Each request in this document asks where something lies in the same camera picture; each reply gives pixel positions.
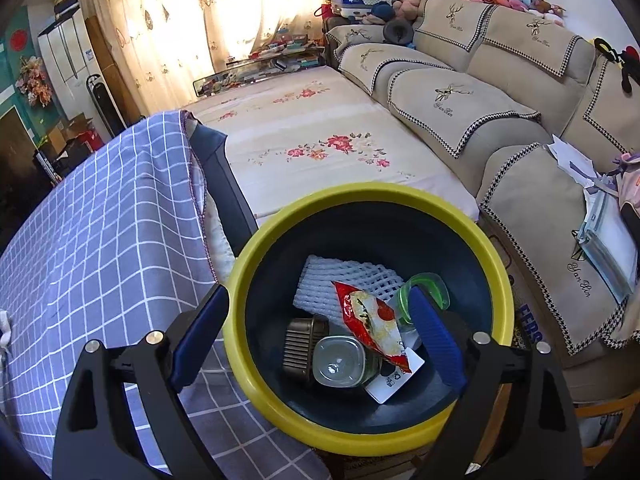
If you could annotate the black red plush toy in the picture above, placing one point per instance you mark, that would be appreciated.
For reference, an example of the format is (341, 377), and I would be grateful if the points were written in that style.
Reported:
(620, 62)

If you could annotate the hanging artificial flowers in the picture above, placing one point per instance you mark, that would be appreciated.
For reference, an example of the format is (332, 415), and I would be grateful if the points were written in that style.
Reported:
(34, 82)

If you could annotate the beige sofa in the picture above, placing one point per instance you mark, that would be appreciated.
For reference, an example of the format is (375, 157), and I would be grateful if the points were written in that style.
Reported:
(500, 110)

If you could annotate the pink bag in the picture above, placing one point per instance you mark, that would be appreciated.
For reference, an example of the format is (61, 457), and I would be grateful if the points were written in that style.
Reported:
(630, 190)

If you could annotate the green white plastic bottle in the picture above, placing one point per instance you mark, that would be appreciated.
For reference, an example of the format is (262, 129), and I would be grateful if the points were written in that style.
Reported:
(337, 362)

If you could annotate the stack of papers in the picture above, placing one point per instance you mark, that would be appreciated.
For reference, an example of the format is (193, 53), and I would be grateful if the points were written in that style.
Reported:
(605, 240)

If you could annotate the floral bed sheet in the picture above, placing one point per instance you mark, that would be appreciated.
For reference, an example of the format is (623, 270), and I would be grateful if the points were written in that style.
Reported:
(310, 125)

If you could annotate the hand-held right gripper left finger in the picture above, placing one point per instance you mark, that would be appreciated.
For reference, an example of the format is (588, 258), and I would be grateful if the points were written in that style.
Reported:
(200, 335)

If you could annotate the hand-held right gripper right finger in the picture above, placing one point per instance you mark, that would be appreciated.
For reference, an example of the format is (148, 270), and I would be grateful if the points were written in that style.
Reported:
(435, 335)

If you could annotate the cream embroidered curtain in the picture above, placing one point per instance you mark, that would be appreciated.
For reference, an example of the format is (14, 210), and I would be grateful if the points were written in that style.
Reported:
(225, 20)

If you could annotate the dark neck pillow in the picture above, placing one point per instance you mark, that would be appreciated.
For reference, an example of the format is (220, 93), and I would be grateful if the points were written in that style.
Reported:
(397, 31)

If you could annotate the red round wall ornament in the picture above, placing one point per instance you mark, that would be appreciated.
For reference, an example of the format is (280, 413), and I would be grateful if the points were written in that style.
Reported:
(19, 40)

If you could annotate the wooden stool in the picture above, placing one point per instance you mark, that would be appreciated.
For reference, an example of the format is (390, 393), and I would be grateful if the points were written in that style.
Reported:
(610, 425)

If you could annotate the red snack wrapper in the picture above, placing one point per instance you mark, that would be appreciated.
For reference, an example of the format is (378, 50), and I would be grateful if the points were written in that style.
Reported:
(372, 325)

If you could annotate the cardboard box blue print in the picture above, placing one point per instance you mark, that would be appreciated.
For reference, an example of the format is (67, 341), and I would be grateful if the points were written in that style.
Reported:
(527, 320)

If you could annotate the dark box on air conditioner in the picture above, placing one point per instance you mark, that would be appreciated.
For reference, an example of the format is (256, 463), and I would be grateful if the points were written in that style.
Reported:
(66, 4)

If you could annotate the green plastic cup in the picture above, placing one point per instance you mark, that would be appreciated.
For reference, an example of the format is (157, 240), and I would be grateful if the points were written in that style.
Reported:
(430, 285)

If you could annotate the wooden board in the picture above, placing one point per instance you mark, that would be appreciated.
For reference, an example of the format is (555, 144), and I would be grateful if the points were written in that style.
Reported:
(112, 70)

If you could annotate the cluttered glass coffee table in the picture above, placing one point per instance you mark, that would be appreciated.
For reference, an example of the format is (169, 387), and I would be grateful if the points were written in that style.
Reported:
(260, 72)

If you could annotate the dark brown plastic tray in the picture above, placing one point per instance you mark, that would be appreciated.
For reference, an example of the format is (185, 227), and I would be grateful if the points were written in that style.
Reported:
(300, 347)

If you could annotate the white tower fan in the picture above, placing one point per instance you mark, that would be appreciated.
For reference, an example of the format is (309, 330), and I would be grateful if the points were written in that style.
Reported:
(102, 105)

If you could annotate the white foam net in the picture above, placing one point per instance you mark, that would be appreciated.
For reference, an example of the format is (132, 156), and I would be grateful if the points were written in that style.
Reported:
(320, 285)

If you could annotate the yellow rimmed dark bin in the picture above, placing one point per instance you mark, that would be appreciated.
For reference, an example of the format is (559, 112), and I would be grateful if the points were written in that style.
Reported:
(370, 194)

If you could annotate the blue printed bag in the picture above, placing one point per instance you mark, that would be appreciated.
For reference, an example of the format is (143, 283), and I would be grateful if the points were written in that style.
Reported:
(355, 5)

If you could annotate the blue checked tablecloth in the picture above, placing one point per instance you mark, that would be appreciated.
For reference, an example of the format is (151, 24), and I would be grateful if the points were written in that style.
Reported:
(100, 235)

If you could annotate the white standing air conditioner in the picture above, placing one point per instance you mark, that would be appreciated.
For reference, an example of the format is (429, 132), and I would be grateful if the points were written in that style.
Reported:
(65, 55)

